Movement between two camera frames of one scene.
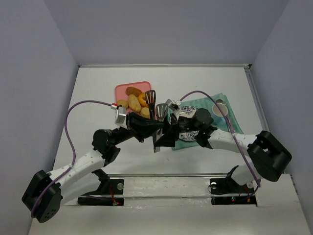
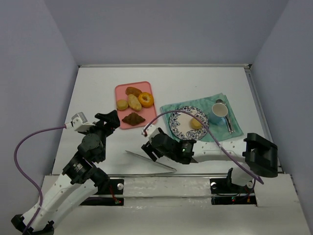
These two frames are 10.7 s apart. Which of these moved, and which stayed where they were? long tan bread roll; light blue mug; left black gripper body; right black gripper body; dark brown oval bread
Moved: left black gripper body; right black gripper body
Stayed: dark brown oval bread; light blue mug; long tan bread roll
